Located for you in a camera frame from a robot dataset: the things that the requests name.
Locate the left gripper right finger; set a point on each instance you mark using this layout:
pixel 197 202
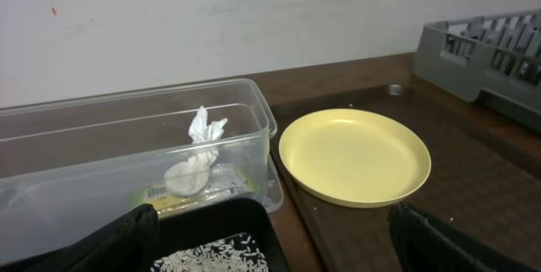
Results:
pixel 422 242

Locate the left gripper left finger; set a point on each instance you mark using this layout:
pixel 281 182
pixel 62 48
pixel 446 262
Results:
pixel 129 243

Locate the white napkin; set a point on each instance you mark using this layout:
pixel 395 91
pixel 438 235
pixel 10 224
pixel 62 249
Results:
pixel 188 177

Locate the yellow plate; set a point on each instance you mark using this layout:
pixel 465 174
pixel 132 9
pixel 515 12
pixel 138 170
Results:
pixel 354 158

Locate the green snack wrapper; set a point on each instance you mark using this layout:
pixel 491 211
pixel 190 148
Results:
pixel 226 181

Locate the black waste tray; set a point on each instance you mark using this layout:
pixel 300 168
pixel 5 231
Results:
pixel 222 220

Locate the grey dishwasher rack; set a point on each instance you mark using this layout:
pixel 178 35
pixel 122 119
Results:
pixel 494 60

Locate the clear plastic bin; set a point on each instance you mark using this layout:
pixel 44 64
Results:
pixel 68 167

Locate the dark brown serving tray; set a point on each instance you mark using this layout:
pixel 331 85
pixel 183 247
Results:
pixel 479 184

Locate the rice and food scraps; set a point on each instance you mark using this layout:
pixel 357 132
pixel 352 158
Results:
pixel 240 253

